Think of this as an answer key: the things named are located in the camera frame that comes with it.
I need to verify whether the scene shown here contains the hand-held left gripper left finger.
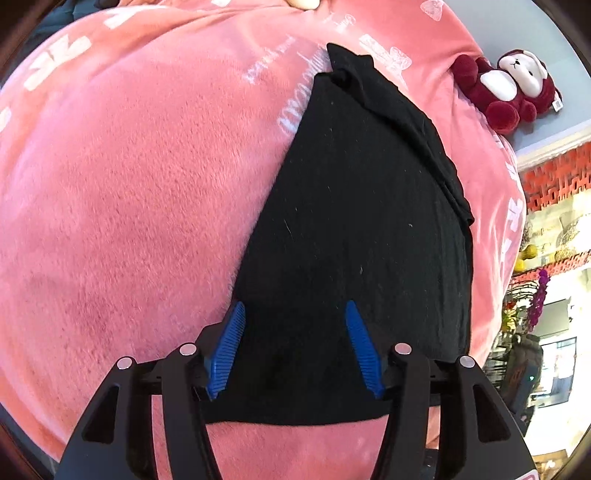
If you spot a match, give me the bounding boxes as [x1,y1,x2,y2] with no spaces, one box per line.
[54,301,247,480]

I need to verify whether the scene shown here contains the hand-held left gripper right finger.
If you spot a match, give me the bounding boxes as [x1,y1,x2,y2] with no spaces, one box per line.
[345,300,541,480]

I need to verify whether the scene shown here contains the black small garment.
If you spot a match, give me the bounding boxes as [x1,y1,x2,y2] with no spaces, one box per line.
[202,43,476,425]

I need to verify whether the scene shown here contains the purple orchid flowers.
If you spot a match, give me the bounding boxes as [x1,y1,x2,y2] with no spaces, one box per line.
[526,269,550,334]

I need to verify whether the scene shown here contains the pink printed plush blanket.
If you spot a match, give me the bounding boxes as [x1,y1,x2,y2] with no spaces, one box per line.
[0,0,527,480]

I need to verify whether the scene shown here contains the dark red plush monkey toy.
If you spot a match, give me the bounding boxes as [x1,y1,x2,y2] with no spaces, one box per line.
[450,48,565,136]

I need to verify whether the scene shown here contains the red lattice wall decoration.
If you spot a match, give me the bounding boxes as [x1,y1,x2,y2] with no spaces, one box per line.
[519,143,591,210]

